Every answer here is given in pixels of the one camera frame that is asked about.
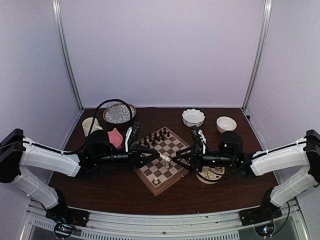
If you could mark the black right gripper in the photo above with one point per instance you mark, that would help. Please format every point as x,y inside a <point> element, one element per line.
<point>197,156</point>

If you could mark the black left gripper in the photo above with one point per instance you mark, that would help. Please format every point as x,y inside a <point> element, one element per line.
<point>142,161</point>

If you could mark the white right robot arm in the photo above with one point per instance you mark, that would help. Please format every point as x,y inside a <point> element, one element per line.
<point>305,152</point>

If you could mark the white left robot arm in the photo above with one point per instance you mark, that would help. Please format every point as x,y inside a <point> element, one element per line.
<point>18,152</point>

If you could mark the wooden chess board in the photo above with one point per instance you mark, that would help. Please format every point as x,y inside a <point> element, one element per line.
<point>165,141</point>

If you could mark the cream cat ear bowl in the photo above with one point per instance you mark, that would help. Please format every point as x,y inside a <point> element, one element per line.
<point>210,175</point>

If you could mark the pink cat ear bowl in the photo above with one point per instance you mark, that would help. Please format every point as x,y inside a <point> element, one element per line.
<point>115,138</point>

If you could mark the white scalloped bowl black rim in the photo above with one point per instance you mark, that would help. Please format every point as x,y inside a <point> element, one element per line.
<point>193,117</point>

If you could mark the patterned ceramic plate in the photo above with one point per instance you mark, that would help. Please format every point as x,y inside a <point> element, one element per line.
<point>124,118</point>

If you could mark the plain white round bowl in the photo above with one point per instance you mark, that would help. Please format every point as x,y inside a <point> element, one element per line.
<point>225,123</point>

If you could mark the clear drinking glass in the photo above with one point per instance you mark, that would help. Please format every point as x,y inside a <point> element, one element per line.
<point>114,111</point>

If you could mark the white ribbed mug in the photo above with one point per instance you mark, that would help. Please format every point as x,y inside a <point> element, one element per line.
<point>90,125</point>

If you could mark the aluminium front rail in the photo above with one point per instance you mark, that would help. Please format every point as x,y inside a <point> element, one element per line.
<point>224,225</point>

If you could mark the aluminium frame post right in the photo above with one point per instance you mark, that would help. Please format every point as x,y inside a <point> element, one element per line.
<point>264,30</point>

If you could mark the aluminium frame post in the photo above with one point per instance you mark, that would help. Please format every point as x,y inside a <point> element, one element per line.
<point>264,30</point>
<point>65,53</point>

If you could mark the aluminium frame post left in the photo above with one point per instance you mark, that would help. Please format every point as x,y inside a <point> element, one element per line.
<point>65,53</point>

